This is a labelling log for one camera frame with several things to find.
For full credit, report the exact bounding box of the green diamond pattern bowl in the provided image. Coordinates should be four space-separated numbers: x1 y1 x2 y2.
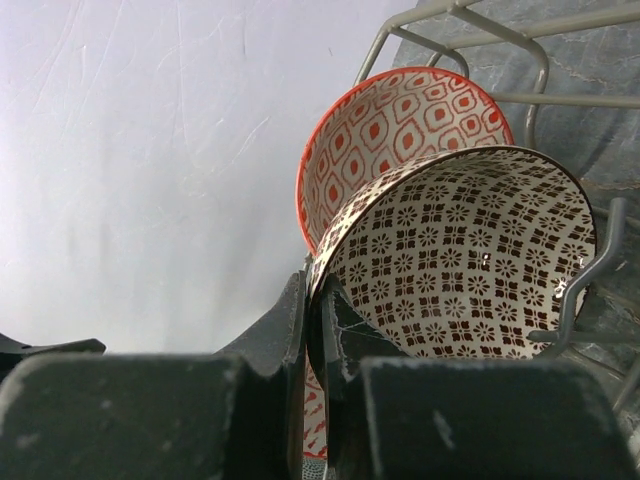
296 67 514 252

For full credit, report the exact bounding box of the grey speckled bowl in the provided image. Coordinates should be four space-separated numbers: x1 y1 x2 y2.
301 457 328 480

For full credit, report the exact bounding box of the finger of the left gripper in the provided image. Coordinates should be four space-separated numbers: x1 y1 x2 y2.
1 334 106 356

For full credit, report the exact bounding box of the red green dotted bowl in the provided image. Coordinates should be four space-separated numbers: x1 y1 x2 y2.
303 361 327 460

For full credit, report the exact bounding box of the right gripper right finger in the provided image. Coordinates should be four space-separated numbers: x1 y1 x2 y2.
319 277 400 475

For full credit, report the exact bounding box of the multicolour scale pattern bowl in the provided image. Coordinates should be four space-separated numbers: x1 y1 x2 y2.
308 145 597 359

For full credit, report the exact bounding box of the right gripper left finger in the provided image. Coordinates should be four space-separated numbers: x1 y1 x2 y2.
216 271 306 479

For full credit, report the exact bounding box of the grey wire dish rack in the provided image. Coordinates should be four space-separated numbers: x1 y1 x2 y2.
304 0 640 416

